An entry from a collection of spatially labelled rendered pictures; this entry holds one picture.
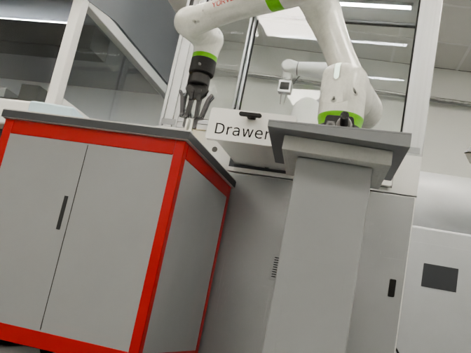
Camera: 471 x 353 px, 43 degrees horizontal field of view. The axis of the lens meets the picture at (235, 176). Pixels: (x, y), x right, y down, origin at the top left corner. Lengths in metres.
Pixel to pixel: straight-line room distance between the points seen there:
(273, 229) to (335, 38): 0.71
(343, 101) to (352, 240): 0.39
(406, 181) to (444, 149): 3.49
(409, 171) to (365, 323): 0.55
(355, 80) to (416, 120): 0.60
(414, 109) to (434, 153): 3.38
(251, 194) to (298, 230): 0.71
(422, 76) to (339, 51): 0.47
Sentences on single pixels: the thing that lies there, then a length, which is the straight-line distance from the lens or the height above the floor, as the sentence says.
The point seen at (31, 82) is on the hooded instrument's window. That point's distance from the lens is 2.45.
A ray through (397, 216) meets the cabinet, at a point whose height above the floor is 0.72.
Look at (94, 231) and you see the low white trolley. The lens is 1.75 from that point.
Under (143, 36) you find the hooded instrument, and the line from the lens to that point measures 3.01.
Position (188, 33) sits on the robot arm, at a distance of 2.13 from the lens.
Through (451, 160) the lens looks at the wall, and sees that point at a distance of 5.67.
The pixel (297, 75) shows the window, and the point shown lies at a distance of 2.38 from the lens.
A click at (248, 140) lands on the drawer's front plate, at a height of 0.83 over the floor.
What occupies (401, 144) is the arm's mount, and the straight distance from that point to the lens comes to 1.53.
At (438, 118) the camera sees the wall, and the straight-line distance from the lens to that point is 5.76.
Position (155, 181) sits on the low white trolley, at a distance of 1.71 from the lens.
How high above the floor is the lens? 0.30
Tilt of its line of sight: 12 degrees up
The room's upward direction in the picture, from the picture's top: 11 degrees clockwise
